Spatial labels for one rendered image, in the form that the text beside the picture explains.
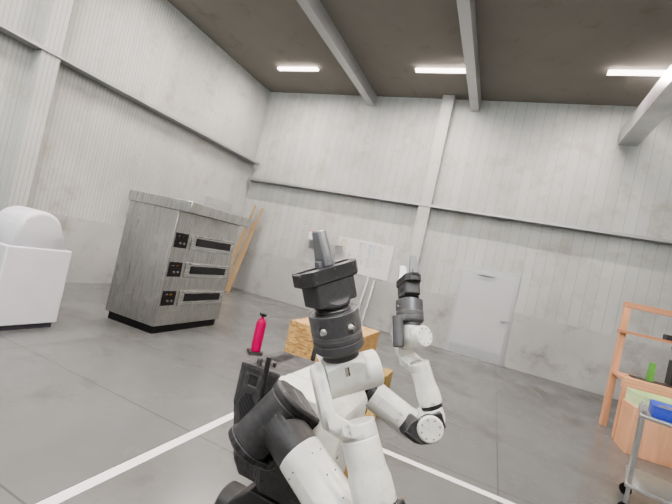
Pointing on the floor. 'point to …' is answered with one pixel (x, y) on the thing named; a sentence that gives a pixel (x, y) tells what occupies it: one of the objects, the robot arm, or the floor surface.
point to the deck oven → (172, 263)
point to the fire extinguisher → (258, 337)
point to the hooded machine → (31, 268)
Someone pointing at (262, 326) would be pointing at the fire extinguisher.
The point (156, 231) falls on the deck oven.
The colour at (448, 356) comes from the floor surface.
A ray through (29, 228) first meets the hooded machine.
